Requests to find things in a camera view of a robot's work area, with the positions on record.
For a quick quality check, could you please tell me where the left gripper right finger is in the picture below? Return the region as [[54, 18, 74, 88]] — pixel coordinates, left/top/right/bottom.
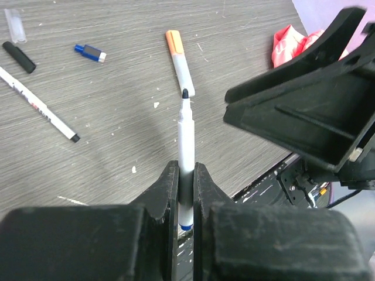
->
[[193, 163, 370, 280]]

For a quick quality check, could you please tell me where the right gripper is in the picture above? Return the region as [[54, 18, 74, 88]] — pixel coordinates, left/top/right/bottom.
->
[[223, 6, 374, 190]]

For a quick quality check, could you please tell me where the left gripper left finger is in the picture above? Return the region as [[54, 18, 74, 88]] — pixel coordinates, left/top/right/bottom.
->
[[1, 161, 179, 280]]

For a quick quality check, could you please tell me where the white pen black tip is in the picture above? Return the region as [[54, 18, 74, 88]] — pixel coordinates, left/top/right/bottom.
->
[[178, 89, 195, 231]]

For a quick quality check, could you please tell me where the translucent highlighter body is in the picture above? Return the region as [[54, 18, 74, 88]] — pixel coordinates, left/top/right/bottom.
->
[[172, 54, 196, 98]]

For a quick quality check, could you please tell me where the orange highlighter cap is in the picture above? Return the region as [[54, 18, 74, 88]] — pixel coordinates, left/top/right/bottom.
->
[[165, 30, 184, 55]]

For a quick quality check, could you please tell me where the black white marker pen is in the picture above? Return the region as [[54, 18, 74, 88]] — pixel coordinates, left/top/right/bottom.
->
[[1, 67, 80, 143]]

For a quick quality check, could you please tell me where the blue silver pen cap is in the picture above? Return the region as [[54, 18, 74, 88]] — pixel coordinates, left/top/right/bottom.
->
[[74, 44, 107, 63]]

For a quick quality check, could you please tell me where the black pen cap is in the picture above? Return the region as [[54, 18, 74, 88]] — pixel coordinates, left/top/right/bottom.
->
[[2, 41, 36, 74]]

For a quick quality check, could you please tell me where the clear pen cap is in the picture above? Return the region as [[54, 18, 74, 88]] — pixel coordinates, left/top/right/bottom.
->
[[4, 9, 27, 43]]

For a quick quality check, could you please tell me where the red patterned cloth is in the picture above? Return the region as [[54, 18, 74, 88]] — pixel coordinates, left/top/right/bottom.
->
[[271, 24, 349, 68]]

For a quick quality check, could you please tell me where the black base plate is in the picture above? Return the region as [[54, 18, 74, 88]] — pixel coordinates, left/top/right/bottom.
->
[[231, 152, 332, 208]]

